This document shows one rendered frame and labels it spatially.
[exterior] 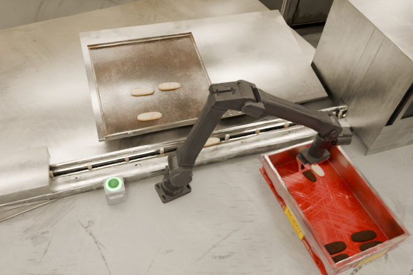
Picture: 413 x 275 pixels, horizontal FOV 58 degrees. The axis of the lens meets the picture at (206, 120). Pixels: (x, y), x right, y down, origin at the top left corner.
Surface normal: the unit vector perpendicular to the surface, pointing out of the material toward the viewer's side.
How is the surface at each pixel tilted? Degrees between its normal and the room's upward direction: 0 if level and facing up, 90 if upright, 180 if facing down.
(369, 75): 90
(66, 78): 0
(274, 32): 10
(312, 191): 0
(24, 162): 0
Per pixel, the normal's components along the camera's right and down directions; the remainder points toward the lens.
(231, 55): 0.13, -0.54
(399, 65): -0.95, 0.18
